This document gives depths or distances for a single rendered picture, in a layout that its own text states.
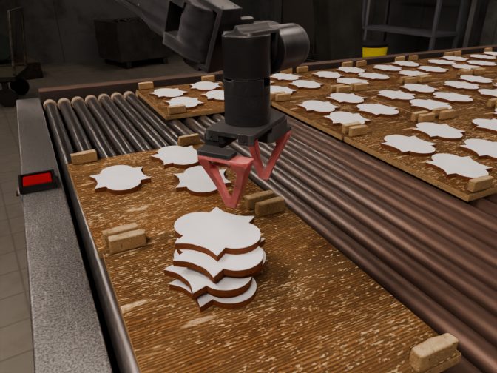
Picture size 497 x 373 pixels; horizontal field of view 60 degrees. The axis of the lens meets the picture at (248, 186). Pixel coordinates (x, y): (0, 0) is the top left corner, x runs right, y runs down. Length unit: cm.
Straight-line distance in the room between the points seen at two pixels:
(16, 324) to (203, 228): 161
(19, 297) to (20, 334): 26
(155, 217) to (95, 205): 14
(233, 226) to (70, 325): 26
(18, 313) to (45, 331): 157
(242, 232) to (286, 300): 11
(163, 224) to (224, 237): 20
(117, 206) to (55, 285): 22
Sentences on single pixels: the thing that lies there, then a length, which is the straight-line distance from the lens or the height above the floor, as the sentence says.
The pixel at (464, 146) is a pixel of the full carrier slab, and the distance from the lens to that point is 124.
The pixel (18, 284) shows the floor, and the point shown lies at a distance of 240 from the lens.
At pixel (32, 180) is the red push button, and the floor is 93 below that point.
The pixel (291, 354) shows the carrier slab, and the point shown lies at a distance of 55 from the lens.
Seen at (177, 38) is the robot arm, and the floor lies 127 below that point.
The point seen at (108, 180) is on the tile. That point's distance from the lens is 97.
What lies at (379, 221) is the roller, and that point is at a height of 92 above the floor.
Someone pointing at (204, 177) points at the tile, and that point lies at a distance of 93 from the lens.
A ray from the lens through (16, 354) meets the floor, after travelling 203.
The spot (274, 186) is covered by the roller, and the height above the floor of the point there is 92.
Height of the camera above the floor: 134
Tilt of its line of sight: 26 degrees down
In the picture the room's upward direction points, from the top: straight up
